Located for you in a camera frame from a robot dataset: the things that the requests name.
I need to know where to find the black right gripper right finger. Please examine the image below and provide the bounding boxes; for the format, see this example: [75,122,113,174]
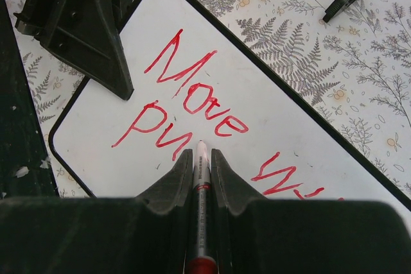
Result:
[210,150,410,273]

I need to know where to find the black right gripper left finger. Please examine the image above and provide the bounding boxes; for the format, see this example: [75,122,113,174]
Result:
[1,150,193,273]

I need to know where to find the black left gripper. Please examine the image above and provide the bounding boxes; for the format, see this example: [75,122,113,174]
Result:
[15,0,133,100]

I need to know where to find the white marker pen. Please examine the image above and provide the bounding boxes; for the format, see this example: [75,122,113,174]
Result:
[184,141,218,273]

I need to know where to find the black framed whiteboard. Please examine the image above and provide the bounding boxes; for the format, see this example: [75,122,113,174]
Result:
[49,0,410,219]

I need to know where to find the floral patterned table mat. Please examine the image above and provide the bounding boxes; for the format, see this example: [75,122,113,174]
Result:
[0,0,411,200]

